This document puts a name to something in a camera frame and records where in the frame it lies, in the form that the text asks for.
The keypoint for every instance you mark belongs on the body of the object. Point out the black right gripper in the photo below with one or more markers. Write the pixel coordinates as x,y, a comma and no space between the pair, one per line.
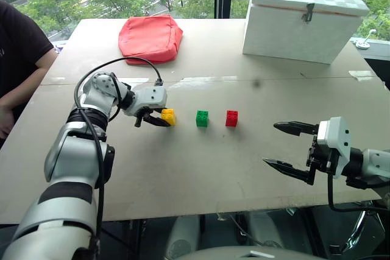
320,158

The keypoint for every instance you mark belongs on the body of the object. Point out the person's bare forearm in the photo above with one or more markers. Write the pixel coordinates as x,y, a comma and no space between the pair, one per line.
27,83

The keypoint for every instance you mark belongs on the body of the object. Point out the grey rounded robot torso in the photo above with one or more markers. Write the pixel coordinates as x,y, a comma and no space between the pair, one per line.
243,254

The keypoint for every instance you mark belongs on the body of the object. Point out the clear tape strip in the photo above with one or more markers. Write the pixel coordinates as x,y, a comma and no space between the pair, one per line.
362,73

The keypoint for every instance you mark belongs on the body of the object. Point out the white lidded box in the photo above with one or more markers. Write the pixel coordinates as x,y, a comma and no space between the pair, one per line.
304,28

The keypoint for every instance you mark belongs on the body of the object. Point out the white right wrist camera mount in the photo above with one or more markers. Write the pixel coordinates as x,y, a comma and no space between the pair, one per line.
338,141

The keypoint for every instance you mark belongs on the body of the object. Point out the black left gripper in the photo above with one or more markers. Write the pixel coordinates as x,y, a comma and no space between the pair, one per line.
146,111

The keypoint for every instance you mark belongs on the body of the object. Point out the grey rounded robot leg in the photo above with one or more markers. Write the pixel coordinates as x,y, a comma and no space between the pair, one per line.
262,229
182,235

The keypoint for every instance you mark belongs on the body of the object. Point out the green toy brick cube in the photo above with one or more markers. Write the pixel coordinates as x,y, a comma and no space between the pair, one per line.
202,118

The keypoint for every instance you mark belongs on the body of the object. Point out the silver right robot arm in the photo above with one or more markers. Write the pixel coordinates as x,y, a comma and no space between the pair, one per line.
373,162

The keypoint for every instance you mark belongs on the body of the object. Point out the red fabric bag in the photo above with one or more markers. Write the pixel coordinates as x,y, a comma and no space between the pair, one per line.
150,39

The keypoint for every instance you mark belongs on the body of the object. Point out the chrome curved tube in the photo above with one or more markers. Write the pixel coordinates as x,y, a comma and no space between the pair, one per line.
356,232

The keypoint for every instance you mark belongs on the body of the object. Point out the grey metal box latch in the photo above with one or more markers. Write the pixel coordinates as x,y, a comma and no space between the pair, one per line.
308,13

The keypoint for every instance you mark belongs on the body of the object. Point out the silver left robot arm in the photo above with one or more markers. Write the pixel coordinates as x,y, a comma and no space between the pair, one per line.
76,156

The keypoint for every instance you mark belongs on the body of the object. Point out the person in black shirt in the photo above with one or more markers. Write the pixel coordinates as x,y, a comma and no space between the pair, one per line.
18,47

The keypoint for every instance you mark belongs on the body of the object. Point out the yellow toy brick cube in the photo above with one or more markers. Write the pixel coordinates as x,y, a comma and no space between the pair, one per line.
169,117

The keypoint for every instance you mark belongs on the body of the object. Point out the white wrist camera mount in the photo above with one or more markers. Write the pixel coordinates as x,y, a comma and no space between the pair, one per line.
152,97
338,141

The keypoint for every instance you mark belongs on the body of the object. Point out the person's bare hand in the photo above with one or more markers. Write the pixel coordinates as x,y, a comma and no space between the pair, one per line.
4,121

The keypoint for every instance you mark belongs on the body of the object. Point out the small white stand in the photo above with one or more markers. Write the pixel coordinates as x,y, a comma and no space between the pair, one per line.
364,42

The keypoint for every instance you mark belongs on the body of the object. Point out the red toy brick cube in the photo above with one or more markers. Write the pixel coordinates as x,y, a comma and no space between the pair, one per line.
232,118

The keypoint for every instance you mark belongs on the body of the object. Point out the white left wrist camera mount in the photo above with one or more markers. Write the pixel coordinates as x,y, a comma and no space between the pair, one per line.
152,97

